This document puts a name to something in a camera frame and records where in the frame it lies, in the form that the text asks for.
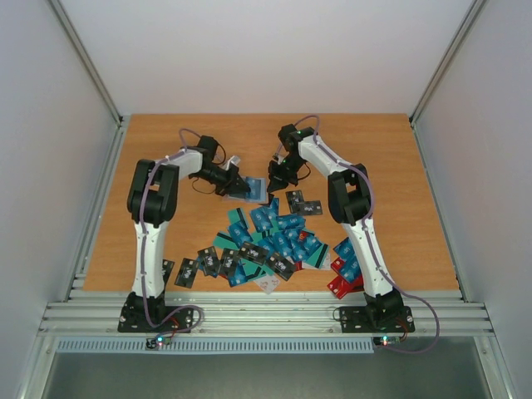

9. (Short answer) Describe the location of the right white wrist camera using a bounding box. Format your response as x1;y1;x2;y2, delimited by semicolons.
272;153;284;165

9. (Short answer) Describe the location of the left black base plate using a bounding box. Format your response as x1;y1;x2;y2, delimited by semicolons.
117;306;195;333

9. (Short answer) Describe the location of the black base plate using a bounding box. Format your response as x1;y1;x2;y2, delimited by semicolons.
337;306;416;334
117;306;195;333

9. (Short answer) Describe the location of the black vip membership card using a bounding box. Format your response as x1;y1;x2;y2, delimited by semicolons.
265;252;296;281

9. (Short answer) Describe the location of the far left black vip card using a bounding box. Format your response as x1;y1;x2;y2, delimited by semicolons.
162;259;175;283

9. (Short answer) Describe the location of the left small circuit board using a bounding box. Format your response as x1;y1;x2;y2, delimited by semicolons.
145;336;172;350

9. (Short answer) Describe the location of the blue card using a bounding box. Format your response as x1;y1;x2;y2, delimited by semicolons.
245;176;267;203

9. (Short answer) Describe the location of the teal card magnetic stripe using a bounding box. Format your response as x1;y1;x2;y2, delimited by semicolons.
213;232;239;250

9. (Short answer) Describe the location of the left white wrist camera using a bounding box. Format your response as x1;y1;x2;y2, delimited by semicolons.
223;155;240;170

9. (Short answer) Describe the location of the right small circuit board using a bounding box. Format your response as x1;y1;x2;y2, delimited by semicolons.
373;335;403;347

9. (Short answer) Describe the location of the white card with red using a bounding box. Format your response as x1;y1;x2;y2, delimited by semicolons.
254;275;280;294

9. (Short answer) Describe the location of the grey slotted cable duct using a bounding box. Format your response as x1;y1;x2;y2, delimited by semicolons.
56;337;374;355

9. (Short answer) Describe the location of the red card front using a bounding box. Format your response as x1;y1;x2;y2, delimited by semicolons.
328;276;354;299

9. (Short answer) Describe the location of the black card top right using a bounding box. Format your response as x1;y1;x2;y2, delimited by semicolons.
286;190;304;213

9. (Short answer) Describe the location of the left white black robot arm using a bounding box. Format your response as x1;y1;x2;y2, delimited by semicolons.
126;135;249;331

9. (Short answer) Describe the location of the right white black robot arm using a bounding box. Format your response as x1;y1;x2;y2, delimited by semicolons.
267;124;415;333

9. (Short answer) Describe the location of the blue card right edge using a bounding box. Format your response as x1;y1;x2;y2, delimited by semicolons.
338;254;362;283

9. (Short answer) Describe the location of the red card magnetic stripe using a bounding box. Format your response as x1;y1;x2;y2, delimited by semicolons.
349;278;364;293

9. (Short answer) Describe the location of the small circuit board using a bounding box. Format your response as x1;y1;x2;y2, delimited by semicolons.
145;336;172;350
373;335;403;347

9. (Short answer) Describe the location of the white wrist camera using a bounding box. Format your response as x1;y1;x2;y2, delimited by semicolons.
223;155;240;170
272;153;284;165

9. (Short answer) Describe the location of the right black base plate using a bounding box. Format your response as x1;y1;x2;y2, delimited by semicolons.
337;306;416;334

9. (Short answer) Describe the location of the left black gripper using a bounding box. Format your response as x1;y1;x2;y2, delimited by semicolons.
195;164;252;196

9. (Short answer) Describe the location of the black card far right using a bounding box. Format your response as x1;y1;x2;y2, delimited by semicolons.
298;200;323;215

